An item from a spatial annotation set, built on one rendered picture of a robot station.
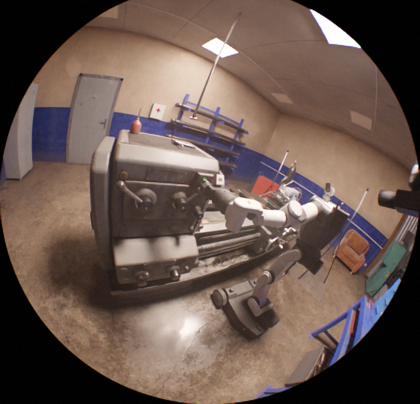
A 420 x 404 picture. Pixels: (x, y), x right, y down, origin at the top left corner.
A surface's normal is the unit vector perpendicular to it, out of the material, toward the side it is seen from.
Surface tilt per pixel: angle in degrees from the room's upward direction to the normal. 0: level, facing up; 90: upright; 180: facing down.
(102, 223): 90
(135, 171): 90
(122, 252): 32
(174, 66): 90
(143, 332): 0
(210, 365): 0
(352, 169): 90
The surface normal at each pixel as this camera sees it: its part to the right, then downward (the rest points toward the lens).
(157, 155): 0.59, -0.24
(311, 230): -0.86, 0.10
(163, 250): 0.55, -0.45
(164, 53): 0.50, 0.51
